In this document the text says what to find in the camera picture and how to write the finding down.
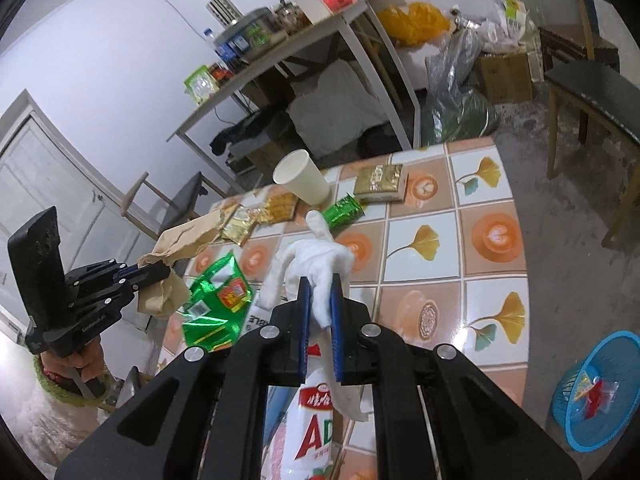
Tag brown paper bag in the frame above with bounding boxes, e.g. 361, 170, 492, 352
137, 207, 228, 318

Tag gold foil sachet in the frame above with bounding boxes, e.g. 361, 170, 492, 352
220, 205, 261, 246

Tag small green foil wrapper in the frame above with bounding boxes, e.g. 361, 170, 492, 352
320, 195, 366, 231

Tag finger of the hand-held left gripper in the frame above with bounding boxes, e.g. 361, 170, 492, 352
71, 274, 173, 314
64, 259, 172, 289

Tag yellow plastic bag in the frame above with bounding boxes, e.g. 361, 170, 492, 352
375, 2, 451, 46

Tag white green bag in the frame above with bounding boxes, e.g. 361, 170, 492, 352
492, 0, 543, 51

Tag glass jars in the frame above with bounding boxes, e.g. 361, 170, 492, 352
272, 2, 308, 31

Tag black cloth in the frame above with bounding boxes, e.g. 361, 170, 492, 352
210, 110, 293, 156

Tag red clear plastic wrapper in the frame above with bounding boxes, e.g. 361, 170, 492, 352
575, 372, 621, 418

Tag white frame desk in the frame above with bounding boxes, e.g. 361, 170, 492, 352
167, 0, 426, 198

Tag blue plastic basket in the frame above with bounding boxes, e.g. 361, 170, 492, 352
551, 331, 640, 451

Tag person's left forearm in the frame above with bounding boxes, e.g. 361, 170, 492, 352
32, 355, 118, 413

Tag white plastic bottle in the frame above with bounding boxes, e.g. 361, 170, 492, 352
260, 345, 376, 480

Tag white door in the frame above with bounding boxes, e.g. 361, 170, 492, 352
0, 90, 151, 331

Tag gold packet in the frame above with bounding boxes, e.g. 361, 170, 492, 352
353, 163, 410, 203

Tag dark wooden stool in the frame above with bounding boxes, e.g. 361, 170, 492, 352
537, 25, 621, 81

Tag orange gold sachet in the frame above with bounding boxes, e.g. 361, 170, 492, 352
257, 192, 299, 223

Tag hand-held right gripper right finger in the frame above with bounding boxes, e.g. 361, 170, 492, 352
330, 274, 583, 480

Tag wooden chair black seat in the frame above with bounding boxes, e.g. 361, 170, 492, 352
544, 0, 640, 251
122, 170, 236, 241

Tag metal pot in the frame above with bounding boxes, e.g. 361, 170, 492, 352
225, 7, 288, 53

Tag brown cardboard box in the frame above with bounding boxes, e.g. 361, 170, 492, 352
475, 50, 536, 103

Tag green snack bag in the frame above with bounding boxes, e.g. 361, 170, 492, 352
181, 252, 253, 348

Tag white paper cup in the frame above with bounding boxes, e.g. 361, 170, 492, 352
272, 150, 332, 205

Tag white pillow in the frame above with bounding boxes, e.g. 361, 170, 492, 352
287, 59, 388, 156

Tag green white packet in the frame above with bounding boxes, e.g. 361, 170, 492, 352
184, 65, 221, 106

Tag grey plastic bags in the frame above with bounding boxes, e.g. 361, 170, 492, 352
420, 30, 501, 146

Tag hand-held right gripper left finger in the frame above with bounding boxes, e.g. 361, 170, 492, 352
54, 276, 313, 480

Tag white tissue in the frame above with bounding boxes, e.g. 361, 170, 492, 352
262, 210, 373, 421

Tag person's left hand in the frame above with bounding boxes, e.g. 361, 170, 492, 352
42, 337, 108, 401

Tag blue labelled bottles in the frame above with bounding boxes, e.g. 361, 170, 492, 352
202, 27, 251, 66

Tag striped utensil holder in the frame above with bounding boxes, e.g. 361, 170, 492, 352
206, 0, 244, 26

